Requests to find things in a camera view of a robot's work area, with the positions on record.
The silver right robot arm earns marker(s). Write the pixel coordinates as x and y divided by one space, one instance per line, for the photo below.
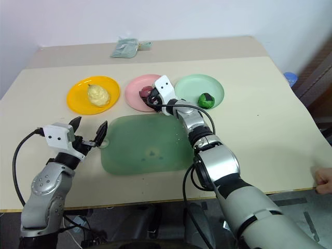
220 160

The dark red toy item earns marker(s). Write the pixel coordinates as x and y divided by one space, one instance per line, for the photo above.
144 91

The green plate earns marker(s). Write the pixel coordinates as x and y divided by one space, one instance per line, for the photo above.
194 85

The green toy item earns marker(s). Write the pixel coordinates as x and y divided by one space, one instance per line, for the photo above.
206 101

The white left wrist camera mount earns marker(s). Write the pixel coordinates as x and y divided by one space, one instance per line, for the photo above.
58 136

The translucent green mat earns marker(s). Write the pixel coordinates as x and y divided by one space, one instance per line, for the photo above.
145 145

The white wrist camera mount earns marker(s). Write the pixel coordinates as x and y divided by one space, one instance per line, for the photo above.
166 90
58 136

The brown wooden furniture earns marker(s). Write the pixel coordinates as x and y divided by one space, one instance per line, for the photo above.
316 70

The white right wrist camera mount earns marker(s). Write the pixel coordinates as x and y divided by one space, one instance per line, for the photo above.
166 90

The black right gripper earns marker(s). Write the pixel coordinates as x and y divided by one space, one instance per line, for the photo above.
155 99

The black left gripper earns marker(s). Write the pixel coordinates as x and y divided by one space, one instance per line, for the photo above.
83 145

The pink plate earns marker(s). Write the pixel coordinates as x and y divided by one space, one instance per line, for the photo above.
133 90

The dark grey table base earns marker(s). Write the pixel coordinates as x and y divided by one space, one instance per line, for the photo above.
140 220

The bare person hand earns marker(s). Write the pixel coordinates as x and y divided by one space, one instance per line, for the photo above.
325 180

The yellow plate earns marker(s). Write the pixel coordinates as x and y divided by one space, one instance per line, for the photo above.
77 101

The clear plastic bag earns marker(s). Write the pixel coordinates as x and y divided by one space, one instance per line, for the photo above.
124 49

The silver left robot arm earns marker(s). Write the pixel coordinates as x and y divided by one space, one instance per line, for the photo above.
44 186

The blue water bottle cap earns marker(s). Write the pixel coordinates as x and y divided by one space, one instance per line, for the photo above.
291 77

